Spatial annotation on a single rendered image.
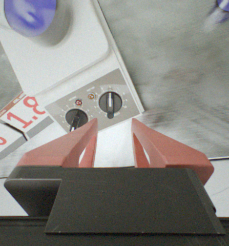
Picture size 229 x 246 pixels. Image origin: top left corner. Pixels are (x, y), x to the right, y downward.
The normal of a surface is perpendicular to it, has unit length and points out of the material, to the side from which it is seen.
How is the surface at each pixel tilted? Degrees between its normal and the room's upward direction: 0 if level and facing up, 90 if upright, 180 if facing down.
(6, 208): 0
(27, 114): 40
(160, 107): 0
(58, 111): 30
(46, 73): 0
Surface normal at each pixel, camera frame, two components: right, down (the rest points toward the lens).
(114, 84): 0.01, 0.58
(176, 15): -0.22, 0.14
